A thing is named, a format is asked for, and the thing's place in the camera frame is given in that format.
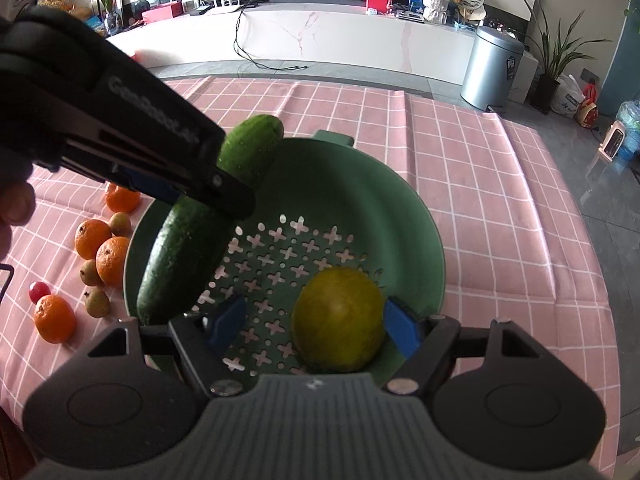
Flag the pink checkered tablecloth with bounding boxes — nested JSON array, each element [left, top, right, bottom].
[[1, 77, 620, 474]]

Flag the white plastic bag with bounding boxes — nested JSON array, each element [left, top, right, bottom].
[[550, 74, 585, 118]]

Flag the yellow lemon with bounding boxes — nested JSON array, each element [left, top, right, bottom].
[[291, 266, 385, 373]]

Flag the small red fruit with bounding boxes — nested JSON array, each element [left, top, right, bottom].
[[28, 281, 51, 304]]

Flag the black power cable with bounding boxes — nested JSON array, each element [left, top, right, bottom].
[[232, 0, 309, 73]]

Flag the green cucumber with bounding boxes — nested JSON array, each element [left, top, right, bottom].
[[136, 114, 284, 325]]

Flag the orange tangerine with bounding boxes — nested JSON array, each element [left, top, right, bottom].
[[35, 295, 77, 344], [105, 183, 141, 214], [74, 219, 112, 260], [96, 236, 129, 289]]

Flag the person's left hand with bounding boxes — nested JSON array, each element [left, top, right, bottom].
[[0, 152, 36, 259]]

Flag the green colander bowl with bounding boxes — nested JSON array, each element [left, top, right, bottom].
[[124, 132, 446, 388]]

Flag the blue water jug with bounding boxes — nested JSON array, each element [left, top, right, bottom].
[[615, 100, 640, 160]]

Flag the silver pedal trash can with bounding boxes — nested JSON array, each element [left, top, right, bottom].
[[460, 26, 525, 112]]

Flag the small brown kiwi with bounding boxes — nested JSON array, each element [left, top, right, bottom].
[[79, 259, 103, 287], [108, 212, 131, 237], [84, 287, 112, 318]]

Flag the white marble tv console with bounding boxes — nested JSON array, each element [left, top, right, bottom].
[[108, 2, 475, 84]]

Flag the pink box on console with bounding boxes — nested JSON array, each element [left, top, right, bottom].
[[142, 1, 183, 25]]

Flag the potted green plant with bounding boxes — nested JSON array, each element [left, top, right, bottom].
[[523, 0, 610, 114]]

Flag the pink small heater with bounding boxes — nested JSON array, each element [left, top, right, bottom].
[[598, 120, 626, 162]]

